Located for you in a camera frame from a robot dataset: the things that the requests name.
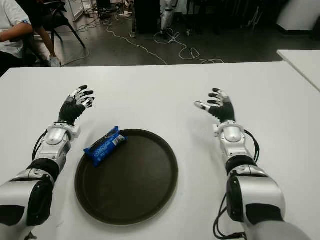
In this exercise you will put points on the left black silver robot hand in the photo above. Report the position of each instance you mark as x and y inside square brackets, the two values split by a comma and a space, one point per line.
[70, 111]

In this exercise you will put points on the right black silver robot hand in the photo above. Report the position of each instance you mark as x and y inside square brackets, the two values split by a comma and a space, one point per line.
[223, 111]

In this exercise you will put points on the blue Oreo cookie packet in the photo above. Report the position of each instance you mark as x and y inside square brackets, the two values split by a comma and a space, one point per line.
[105, 148]

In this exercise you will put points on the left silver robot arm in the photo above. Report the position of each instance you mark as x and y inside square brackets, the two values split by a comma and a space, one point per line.
[55, 136]

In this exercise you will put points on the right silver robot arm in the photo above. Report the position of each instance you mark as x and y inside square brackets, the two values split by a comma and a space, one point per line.
[255, 192]

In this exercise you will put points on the white side table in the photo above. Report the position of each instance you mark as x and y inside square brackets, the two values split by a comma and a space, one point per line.
[302, 62]

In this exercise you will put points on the round dark brown tray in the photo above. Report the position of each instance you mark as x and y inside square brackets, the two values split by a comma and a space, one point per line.
[130, 182]

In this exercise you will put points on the black chair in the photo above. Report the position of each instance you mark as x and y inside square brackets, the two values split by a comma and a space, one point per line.
[55, 17]

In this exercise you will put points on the white framed panel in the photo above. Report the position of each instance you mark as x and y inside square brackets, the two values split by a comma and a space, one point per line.
[76, 10]

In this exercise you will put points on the silver humanoid robot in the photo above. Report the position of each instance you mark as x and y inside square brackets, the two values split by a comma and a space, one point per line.
[165, 20]

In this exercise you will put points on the seated person in white shirt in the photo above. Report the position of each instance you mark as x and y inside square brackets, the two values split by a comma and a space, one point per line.
[10, 15]

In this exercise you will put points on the black cabinet on casters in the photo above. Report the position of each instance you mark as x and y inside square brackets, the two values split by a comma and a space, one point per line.
[147, 17]

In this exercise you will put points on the white curved structure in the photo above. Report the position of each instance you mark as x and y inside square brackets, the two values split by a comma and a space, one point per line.
[297, 12]

